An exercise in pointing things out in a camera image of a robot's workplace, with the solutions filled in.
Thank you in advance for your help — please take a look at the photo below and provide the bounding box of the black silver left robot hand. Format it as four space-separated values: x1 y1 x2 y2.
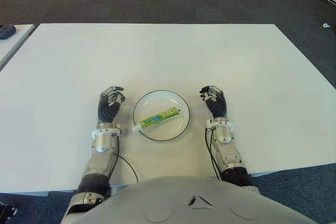
97 85 126 125

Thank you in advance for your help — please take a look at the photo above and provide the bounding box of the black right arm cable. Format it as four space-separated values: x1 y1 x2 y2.
205 126 223 180

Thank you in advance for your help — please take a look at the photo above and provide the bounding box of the black metal bracket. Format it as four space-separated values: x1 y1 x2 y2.
0 201 19 221

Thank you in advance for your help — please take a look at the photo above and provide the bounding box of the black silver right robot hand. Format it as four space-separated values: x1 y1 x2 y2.
199 85 228 119

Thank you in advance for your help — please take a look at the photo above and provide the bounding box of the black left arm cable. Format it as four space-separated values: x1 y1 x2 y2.
112 133 139 183

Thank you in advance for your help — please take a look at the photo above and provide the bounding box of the white plate with black rim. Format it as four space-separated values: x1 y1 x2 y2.
132 90 191 142

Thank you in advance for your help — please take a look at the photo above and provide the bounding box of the green toothpaste tube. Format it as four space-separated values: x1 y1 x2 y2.
128 106 182 134

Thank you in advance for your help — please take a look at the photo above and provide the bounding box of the silver robot torso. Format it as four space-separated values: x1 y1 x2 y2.
70 175 317 224

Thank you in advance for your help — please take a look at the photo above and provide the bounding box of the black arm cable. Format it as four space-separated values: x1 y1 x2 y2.
112 133 139 183
205 126 223 180

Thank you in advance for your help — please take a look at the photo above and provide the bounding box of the white side table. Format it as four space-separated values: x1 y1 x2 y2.
0 23 36 71

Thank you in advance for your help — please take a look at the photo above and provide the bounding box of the dark grey controller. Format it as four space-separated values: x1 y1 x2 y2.
0 24 16 40

